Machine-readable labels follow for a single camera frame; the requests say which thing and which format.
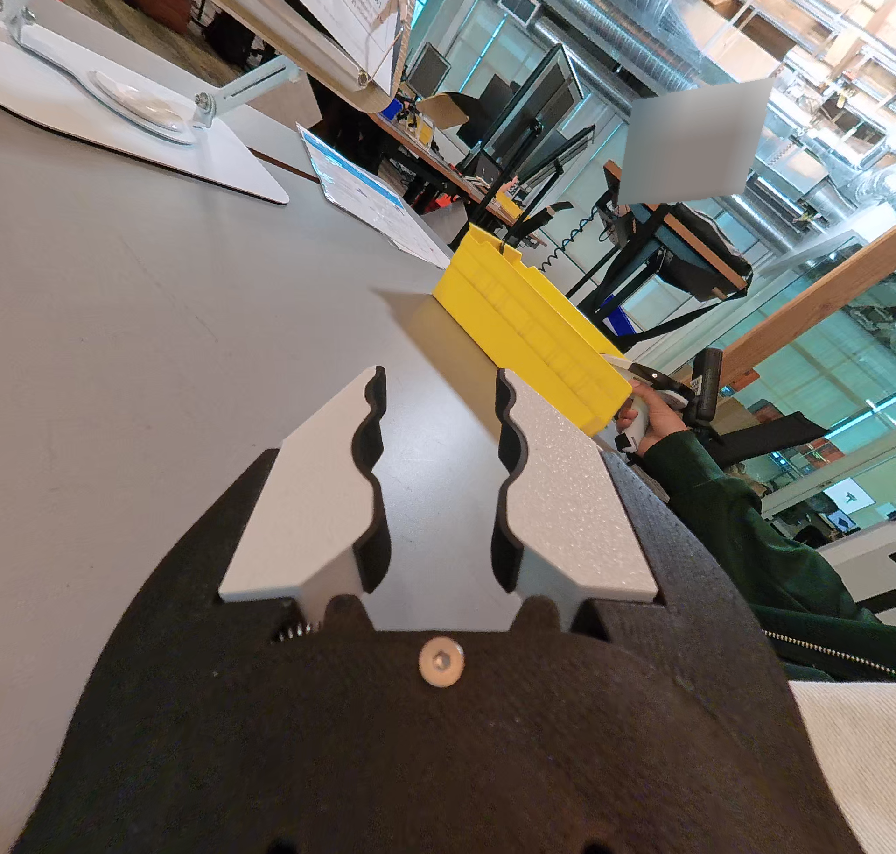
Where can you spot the yellow plastic bin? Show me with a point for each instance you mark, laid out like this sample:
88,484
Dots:
532,322

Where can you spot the blue box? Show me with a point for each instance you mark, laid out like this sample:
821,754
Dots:
623,315

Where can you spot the wooden workbench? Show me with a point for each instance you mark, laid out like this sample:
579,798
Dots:
455,167

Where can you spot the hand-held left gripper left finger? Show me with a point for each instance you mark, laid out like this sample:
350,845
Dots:
301,511

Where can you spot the spiral metal duct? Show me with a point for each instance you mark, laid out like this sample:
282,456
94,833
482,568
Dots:
616,20

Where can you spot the black flat bar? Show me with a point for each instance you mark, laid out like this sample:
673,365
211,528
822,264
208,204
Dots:
777,437

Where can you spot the wooden table black legs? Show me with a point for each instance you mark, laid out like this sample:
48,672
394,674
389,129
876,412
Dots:
693,237

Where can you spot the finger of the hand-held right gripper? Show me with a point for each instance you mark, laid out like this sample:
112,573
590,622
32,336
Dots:
619,364
670,397

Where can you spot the white document stand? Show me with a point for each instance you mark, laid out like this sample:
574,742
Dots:
231,167

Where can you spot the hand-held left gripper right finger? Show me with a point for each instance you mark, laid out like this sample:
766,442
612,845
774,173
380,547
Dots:
581,518

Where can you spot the white paper sheet blue border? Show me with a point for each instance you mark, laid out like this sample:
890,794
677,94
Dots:
371,195

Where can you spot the person's right forearm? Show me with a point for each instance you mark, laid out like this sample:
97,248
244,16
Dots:
742,525

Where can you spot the person's right hand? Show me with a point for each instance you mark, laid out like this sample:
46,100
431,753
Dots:
661,427

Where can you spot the wooden beam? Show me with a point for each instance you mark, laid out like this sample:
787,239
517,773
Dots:
805,308

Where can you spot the person's dark green jacket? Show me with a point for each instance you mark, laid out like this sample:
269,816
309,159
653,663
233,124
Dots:
826,640

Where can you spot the person's cream sweater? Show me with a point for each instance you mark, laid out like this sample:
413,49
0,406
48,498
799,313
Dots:
854,763

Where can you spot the black computer monitor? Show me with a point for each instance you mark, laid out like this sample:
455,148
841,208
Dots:
539,111

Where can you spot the grey desk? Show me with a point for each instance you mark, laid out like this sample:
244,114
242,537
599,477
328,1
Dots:
175,308

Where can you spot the brown cardboard flag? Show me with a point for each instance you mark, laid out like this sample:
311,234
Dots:
444,111

